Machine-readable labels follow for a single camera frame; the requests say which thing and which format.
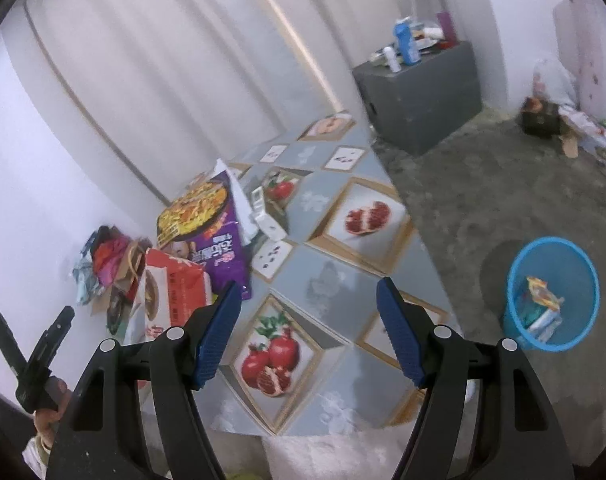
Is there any yellow cartoon snack wrapper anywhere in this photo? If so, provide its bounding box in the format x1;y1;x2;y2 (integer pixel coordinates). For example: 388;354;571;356
526;276;564;312

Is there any white small carton box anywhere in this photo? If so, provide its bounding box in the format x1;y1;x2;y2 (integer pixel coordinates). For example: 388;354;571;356
251;186;288;242

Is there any blue white bottle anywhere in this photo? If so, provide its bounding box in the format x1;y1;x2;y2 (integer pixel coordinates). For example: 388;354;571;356
393;16;421;66

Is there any red snack bag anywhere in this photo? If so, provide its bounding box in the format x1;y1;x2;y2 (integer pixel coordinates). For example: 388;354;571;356
124;248;214;344

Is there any pomegranate pattern tablecloth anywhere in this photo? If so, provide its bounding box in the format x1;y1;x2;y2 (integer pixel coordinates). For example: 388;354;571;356
196;110;456;437

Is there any white small bottle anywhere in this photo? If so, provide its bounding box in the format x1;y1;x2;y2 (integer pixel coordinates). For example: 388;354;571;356
382;46;402;74

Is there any magenta box on cabinet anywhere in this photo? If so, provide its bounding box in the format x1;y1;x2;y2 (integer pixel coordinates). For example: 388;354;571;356
437;11;458;44

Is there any purple instant noodle bag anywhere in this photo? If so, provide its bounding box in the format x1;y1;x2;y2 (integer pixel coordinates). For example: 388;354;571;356
157;171;252;300

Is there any pink white board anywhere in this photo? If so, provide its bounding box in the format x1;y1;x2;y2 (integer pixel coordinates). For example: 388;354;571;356
552;0;606;119

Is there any teal green cloth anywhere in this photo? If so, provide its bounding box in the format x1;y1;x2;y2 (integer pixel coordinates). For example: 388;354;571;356
516;295;547;330

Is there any grey cabinet box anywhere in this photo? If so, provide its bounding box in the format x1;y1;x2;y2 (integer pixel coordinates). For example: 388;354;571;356
353;41;483;156

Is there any colourful clothes pile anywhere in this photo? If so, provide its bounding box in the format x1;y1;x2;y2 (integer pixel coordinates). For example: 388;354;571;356
71;226;151;335

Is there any person's left hand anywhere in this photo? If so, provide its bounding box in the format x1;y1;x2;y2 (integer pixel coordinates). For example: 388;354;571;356
33;377;72;448

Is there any white curtain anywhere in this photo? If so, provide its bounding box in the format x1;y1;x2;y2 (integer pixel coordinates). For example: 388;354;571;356
0;0;484;212

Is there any blue white paper packet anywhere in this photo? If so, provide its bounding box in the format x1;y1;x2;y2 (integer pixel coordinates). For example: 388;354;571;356
527;309;562;344

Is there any white tissue paper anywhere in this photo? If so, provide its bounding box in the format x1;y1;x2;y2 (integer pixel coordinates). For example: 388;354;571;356
212;158;259;246

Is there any trash pile by wall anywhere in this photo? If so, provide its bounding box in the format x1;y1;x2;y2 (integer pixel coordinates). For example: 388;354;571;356
518;56;606;167

